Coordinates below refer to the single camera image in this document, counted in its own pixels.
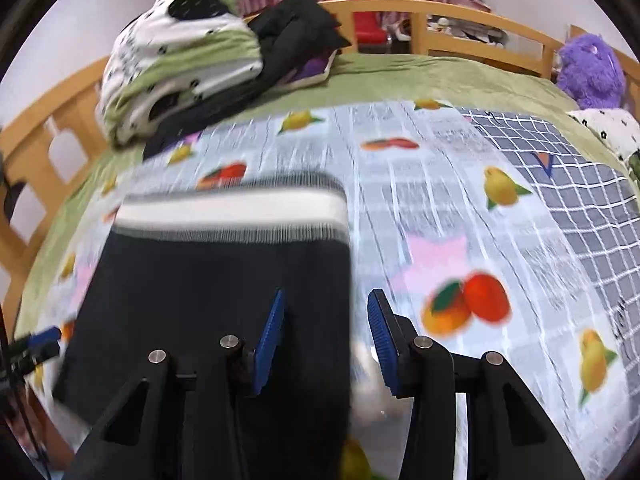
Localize white green folded quilt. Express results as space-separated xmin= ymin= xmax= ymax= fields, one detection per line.
xmin=96 ymin=0 xmax=264 ymax=148

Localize fruit pattern bed sheet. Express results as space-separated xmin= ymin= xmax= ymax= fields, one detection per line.
xmin=40 ymin=101 xmax=639 ymax=479

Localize wooden bed frame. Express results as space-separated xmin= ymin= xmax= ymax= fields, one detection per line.
xmin=0 ymin=0 xmax=640 ymax=340

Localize red chair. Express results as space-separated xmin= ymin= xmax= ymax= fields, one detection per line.
xmin=354 ymin=12 xmax=392 ymax=54

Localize black folded clothes pile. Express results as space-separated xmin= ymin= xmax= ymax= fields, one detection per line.
xmin=142 ymin=0 xmax=350 ymax=160

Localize green bed blanket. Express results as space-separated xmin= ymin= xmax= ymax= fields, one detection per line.
xmin=10 ymin=54 xmax=624 ymax=335

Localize purple plush toy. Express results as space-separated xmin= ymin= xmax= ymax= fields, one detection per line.
xmin=556 ymin=34 xmax=626 ymax=110

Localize purple book under clothes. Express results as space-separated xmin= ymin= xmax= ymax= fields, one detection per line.
xmin=286 ymin=50 xmax=337 ymax=89

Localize white dotted pillow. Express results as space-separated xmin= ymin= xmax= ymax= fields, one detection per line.
xmin=567 ymin=108 xmax=640 ymax=183

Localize black pants with white waistband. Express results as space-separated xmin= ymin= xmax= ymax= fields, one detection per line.
xmin=53 ymin=173 xmax=352 ymax=479

